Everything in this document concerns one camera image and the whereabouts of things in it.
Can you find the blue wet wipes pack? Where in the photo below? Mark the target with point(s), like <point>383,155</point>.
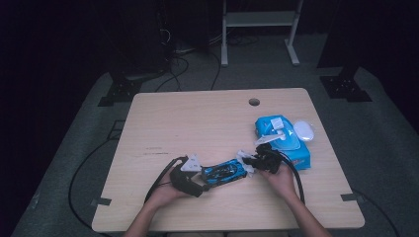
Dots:
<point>296,154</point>

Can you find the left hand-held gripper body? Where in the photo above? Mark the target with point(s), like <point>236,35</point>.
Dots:
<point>184,181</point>

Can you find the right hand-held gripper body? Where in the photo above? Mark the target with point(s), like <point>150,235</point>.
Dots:
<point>268,161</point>

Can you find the white metal stand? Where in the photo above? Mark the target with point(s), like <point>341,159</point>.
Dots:
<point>260,19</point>

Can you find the person's left hand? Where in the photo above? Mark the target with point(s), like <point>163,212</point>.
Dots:
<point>164,194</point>

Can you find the blue toy car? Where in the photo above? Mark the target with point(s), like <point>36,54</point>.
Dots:
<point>225,173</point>

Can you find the person's right hand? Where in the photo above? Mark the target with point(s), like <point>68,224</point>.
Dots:
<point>280,182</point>

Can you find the black tape strip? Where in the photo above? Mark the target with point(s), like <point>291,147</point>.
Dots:
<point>100,201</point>
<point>351,197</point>

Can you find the black stand base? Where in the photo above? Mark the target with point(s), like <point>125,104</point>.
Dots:
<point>344,87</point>
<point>120,92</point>

